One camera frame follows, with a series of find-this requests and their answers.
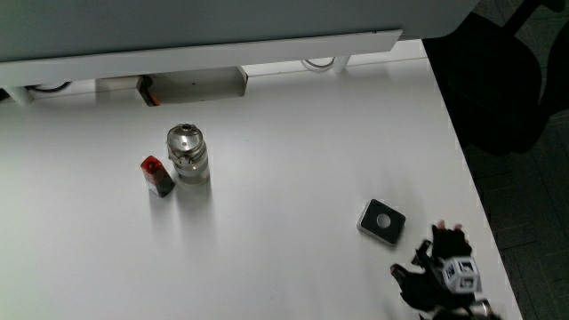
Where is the white partition bracket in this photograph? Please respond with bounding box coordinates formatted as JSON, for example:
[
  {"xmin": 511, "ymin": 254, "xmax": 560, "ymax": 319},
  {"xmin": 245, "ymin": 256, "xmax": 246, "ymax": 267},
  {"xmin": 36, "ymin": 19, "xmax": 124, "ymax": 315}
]
[
  {"xmin": 331, "ymin": 55, "xmax": 352, "ymax": 75},
  {"xmin": 3, "ymin": 84, "xmax": 35, "ymax": 107}
]

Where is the black square speaker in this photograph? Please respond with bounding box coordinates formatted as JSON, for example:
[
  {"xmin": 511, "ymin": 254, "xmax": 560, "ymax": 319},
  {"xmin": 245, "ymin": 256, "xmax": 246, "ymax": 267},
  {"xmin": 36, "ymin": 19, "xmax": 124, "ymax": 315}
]
[{"xmin": 356, "ymin": 198, "xmax": 407, "ymax": 247}]

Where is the white partition rail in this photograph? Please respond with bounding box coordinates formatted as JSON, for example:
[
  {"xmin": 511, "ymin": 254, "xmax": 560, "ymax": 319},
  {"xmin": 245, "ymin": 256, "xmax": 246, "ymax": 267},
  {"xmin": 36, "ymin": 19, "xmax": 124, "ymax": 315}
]
[{"xmin": 0, "ymin": 29, "xmax": 404, "ymax": 88}]

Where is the red and black small box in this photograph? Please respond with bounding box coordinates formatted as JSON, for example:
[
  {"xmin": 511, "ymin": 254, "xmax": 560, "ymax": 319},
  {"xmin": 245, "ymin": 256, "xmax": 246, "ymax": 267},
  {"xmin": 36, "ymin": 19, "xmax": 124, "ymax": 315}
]
[{"xmin": 140, "ymin": 155, "xmax": 176, "ymax": 198}]

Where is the grey desk partition panel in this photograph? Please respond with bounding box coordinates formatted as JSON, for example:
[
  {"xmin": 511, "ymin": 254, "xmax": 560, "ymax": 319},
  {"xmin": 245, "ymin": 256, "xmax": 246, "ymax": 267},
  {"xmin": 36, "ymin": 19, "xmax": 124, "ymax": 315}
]
[{"xmin": 0, "ymin": 0, "xmax": 482, "ymax": 63}]

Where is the silver metal bottle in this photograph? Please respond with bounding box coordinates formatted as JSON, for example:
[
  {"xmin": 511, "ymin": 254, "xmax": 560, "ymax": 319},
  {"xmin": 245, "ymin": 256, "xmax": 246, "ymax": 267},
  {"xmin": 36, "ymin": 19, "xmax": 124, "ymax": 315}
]
[{"xmin": 165, "ymin": 123, "xmax": 211, "ymax": 186}]

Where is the person's right hand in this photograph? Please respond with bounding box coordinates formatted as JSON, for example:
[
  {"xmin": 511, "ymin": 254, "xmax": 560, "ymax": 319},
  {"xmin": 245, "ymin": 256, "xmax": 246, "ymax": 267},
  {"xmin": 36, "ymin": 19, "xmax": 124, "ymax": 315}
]
[{"xmin": 389, "ymin": 220, "xmax": 502, "ymax": 320}]

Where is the black office chair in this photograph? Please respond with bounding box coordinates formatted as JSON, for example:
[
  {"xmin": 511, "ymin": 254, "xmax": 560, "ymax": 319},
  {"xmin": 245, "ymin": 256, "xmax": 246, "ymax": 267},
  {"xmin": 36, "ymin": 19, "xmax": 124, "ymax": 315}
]
[{"xmin": 421, "ymin": 0, "xmax": 569, "ymax": 156}]

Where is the black cable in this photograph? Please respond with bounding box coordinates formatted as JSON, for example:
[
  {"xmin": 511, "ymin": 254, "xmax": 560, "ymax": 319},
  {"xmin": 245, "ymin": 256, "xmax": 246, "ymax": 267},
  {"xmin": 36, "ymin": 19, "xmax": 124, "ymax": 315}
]
[{"xmin": 25, "ymin": 81, "xmax": 73, "ymax": 93}]

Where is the grey cable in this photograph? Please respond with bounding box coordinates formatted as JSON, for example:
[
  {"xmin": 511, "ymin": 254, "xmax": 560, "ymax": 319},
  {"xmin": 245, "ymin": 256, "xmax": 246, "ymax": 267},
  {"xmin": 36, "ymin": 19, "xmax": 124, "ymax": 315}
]
[{"xmin": 301, "ymin": 57, "xmax": 337, "ymax": 72}]

